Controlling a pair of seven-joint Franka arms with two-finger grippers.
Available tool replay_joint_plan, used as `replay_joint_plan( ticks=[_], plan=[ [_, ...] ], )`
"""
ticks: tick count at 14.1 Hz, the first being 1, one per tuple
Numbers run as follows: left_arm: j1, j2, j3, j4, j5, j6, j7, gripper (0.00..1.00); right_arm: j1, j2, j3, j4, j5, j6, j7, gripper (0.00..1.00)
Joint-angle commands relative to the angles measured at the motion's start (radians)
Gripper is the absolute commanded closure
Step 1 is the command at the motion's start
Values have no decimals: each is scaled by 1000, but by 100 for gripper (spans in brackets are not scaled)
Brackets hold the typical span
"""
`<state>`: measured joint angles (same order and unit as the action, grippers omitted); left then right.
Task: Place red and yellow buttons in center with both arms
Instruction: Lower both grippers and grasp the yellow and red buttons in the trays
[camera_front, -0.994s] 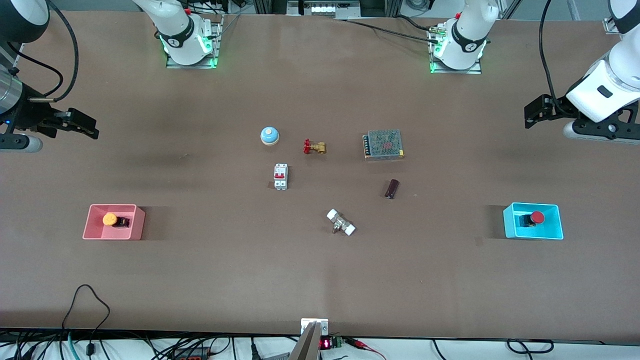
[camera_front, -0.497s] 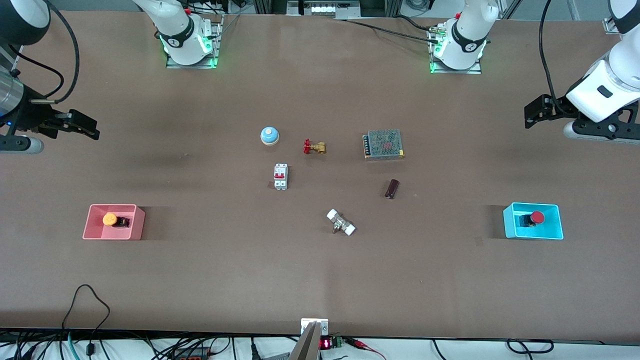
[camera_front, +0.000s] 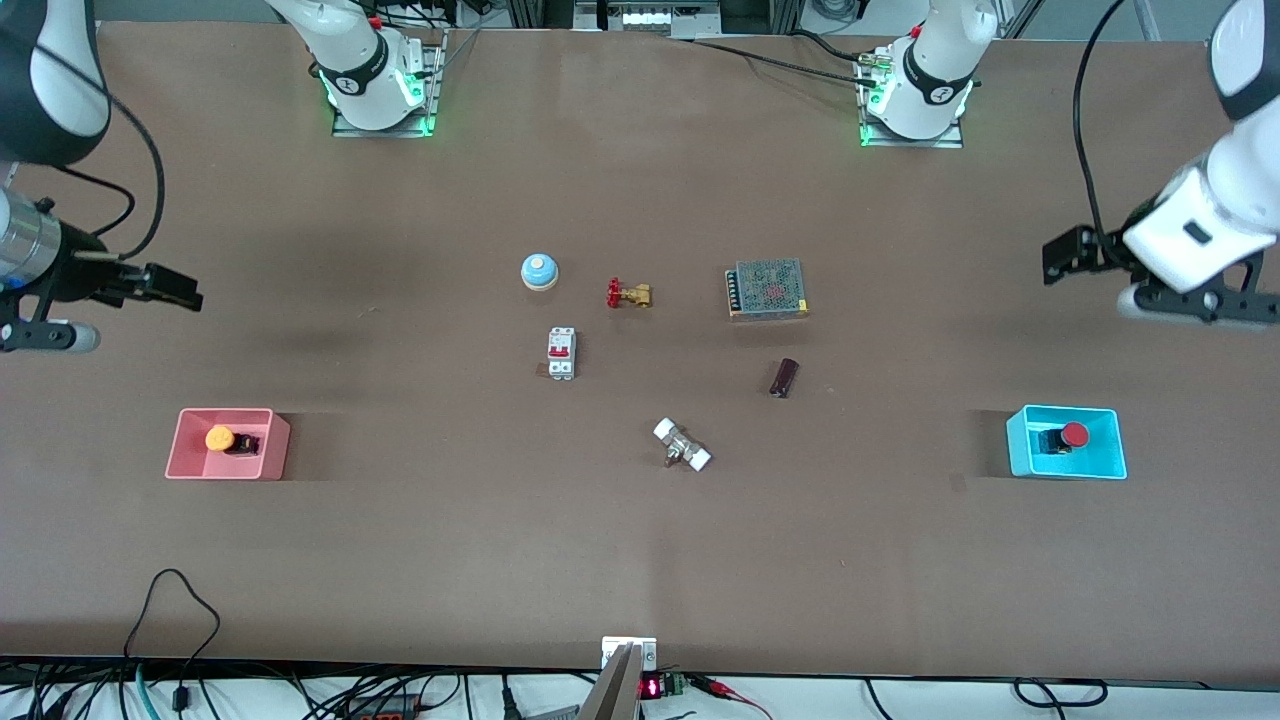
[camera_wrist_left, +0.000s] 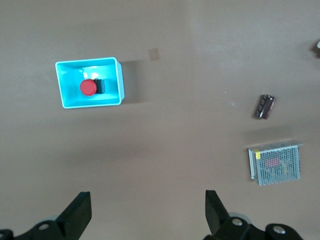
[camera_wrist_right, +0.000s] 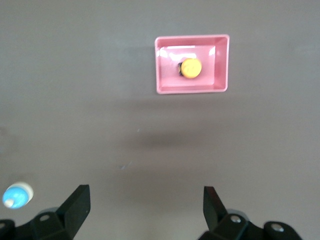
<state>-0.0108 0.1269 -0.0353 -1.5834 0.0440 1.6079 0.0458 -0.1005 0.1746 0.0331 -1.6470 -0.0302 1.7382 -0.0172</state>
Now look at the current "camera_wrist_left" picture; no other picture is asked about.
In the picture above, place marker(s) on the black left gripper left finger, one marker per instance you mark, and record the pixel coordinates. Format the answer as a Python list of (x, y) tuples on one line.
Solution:
[(72, 220)]

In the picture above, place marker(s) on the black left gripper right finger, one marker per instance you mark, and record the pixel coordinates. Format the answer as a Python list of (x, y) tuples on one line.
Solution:
[(217, 217)]

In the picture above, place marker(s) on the metal mesh power supply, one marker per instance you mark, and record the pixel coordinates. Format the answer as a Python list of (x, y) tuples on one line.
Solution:
[(277, 165)]

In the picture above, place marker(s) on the dark cylindrical capacitor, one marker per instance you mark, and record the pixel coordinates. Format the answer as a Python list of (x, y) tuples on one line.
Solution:
[(265, 107)]

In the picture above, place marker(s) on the red push button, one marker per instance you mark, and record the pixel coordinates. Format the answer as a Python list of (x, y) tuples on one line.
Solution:
[(88, 87)]

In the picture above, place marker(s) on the cyan plastic bin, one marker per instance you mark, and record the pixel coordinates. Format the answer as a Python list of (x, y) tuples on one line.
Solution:
[(67, 82)]

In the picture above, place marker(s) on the translucent tape patch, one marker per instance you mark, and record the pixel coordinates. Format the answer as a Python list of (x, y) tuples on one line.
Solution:
[(154, 54)]

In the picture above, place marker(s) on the small beige object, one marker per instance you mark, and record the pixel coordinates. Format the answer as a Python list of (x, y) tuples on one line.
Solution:
[(318, 48)]

